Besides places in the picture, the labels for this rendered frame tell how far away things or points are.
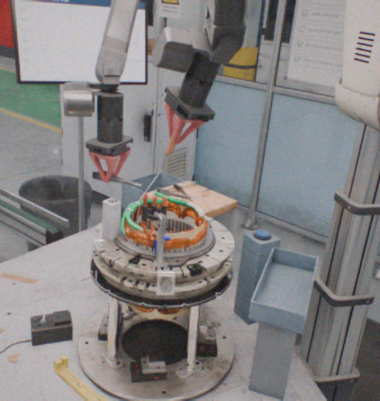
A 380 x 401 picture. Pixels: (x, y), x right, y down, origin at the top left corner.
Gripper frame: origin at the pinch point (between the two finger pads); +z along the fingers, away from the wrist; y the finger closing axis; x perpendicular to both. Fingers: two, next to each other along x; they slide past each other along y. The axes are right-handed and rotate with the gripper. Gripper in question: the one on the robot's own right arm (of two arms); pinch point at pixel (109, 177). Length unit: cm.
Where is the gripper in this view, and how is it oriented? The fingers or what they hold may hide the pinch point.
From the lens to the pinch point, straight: 116.2
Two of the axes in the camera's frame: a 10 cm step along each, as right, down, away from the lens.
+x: 9.0, 2.4, -3.5
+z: -0.8, 9.1, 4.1
